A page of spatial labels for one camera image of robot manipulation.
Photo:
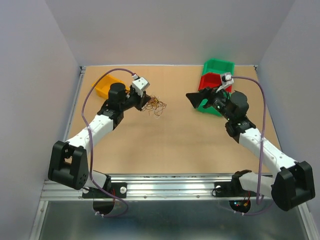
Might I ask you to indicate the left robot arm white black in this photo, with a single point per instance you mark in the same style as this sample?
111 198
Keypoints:
69 159

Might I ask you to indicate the red plastic bin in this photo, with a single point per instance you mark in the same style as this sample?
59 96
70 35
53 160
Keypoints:
211 80

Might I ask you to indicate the aluminium mounting rail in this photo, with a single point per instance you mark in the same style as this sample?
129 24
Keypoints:
150 187

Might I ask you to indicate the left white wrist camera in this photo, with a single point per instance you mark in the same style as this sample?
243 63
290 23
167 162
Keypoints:
140 84

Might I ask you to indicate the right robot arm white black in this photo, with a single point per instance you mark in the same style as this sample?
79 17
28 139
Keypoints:
291 182

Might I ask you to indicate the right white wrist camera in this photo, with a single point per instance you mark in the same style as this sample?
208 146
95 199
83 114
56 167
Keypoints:
226 81

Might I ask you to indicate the far green plastic bin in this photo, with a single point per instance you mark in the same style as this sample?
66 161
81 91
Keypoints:
218 66

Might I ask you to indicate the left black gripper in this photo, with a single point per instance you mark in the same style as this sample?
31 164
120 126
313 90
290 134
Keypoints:
142 100

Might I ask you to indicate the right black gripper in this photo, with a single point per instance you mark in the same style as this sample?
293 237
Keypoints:
196 98

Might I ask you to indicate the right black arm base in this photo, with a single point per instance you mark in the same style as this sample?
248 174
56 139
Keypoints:
226 189

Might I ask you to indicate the yellow plastic bin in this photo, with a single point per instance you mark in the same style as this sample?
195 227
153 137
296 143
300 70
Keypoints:
103 87

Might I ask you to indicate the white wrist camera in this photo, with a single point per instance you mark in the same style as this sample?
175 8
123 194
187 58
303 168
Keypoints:
226 81
140 84

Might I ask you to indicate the green plastic bin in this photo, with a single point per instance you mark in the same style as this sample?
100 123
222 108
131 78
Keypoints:
218 66
209 110

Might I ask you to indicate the near green plastic bin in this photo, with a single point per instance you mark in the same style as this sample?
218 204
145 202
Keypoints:
209 110

